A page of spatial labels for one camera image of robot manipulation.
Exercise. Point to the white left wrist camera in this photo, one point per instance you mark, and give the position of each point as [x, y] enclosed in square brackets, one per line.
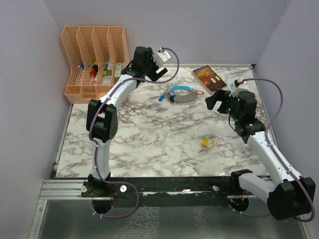
[161, 57]

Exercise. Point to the orange paperback book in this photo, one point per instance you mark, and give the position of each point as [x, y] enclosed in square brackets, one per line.
[208, 79]

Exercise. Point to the green white box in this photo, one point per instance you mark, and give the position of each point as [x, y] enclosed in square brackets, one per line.
[118, 70]

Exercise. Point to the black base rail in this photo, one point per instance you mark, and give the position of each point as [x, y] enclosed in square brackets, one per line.
[162, 200]

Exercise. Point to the aluminium frame rail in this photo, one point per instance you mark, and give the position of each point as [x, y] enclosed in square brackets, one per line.
[79, 188]

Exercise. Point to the red black small bottle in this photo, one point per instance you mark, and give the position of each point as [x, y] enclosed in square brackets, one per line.
[94, 71]

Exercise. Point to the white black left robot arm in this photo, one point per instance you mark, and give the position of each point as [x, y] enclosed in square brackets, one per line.
[102, 118]

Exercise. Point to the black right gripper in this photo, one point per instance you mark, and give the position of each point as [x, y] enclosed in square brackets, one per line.
[221, 95]

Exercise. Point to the yellow tagged key bunch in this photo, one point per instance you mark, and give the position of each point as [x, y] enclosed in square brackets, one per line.
[206, 145]

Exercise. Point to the blue handled key ring organiser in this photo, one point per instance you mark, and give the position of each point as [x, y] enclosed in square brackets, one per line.
[180, 95]

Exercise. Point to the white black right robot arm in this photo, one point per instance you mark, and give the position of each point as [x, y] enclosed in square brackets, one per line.
[289, 194]

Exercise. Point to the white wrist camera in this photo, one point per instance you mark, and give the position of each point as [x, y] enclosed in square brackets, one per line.
[237, 86]
[161, 57]

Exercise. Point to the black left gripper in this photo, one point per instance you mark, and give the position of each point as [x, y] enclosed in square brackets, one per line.
[150, 58]

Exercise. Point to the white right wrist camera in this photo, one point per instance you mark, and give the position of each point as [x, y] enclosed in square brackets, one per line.
[237, 86]

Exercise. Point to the peach plastic file organiser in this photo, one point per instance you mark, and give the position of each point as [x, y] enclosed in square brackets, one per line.
[96, 55]

